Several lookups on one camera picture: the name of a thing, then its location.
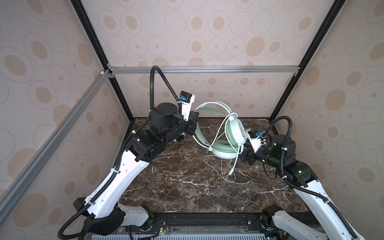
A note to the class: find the silver aluminium rail left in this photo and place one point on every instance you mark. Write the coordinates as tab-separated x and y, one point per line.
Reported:
29	173

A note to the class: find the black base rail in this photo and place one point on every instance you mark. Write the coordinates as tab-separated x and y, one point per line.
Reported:
207	226

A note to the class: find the black vertical frame post left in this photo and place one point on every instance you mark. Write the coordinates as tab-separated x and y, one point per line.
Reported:
98	49

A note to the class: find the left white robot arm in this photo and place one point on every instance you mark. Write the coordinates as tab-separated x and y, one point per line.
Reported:
100	212

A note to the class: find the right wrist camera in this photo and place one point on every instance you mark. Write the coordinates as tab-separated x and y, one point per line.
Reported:
256	139

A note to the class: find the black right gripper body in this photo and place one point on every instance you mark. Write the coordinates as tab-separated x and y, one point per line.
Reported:
264	157

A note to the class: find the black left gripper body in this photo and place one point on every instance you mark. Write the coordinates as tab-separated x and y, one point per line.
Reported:
179	124

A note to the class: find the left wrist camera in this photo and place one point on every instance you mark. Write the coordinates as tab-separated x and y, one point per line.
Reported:
186	99

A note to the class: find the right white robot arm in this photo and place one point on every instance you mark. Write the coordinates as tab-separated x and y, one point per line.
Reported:
302	179

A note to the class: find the black vertical frame post right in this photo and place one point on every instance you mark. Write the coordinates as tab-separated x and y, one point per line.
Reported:
313	47

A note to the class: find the black vertical frame post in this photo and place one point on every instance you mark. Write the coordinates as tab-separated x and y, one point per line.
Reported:
98	49
313	47

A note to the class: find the silver aluminium rail back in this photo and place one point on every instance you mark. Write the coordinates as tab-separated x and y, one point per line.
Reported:
208	70

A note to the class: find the mint green headphones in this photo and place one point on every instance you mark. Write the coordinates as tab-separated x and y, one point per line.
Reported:
230	138

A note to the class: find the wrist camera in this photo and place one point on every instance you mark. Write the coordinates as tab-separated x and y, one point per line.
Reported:
186	99
256	139

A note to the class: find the silver aluminium rail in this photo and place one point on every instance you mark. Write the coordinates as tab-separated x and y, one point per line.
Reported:
29	173
208	70

